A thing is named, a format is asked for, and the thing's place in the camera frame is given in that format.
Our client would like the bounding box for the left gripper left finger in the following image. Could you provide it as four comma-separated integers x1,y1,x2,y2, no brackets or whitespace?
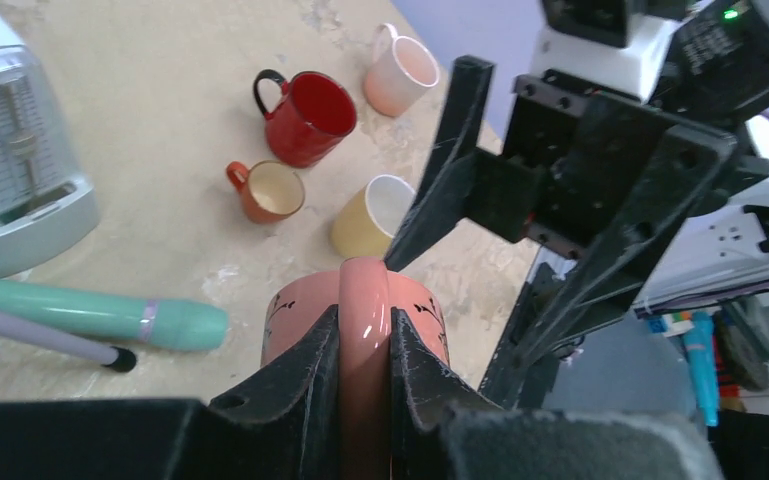
209,304,340,479

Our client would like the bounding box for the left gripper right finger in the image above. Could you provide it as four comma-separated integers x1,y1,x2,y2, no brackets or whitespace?
390,307,502,479

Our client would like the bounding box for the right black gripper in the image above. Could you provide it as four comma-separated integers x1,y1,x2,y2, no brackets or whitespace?
384,55,737,408

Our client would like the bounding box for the salmon mug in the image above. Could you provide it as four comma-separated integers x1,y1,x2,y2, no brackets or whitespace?
261,257,449,479

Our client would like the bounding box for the yellow mug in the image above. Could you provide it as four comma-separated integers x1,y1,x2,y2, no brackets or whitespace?
330,174,415,259

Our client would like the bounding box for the light pink mug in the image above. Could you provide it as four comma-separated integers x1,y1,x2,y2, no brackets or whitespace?
363,23,441,118

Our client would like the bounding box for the red mug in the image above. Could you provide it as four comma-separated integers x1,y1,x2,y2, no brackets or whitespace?
252,69,358,169

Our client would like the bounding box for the small orange mug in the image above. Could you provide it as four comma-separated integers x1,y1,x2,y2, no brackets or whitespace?
225,161,306,224

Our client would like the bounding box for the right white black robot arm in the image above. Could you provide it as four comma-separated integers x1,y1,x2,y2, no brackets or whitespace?
384,1,769,407

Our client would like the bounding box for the blue marker pen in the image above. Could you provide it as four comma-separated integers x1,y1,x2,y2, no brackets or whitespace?
681,310,720,427

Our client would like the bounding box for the silver tripod stand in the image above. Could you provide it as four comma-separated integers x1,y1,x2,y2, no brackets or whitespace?
0,311,137,373

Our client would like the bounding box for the white metronome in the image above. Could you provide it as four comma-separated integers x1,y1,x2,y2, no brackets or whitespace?
0,16,100,277

